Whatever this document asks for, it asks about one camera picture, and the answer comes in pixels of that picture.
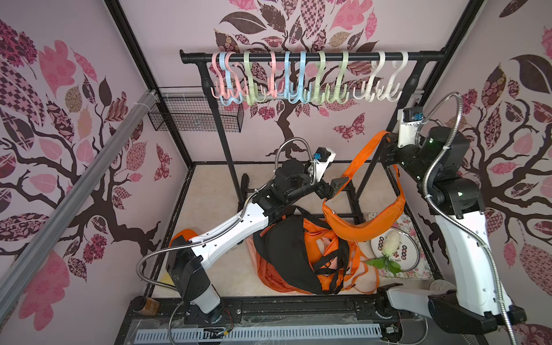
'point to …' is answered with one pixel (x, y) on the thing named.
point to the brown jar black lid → (145, 305)
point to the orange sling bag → (353, 228)
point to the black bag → (305, 250)
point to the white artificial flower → (390, 245)
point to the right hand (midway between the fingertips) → (390, 130)
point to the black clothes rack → (348, 192)
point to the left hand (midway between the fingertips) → (337, 173)
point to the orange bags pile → (359, 275)
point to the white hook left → (366, 90)
